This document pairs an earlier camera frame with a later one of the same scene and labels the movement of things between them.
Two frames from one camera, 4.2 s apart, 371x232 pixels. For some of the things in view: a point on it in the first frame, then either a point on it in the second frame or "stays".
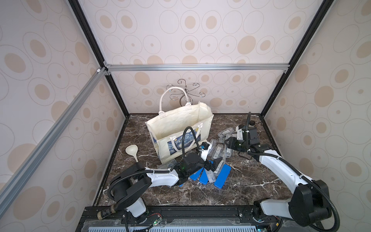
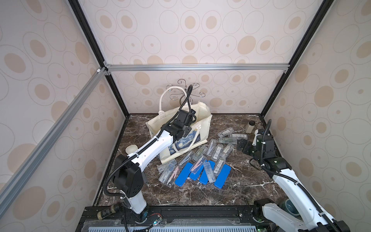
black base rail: (174, 219) stays
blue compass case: (222, 176) stays
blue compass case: (204, 178) stays
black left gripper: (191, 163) to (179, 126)
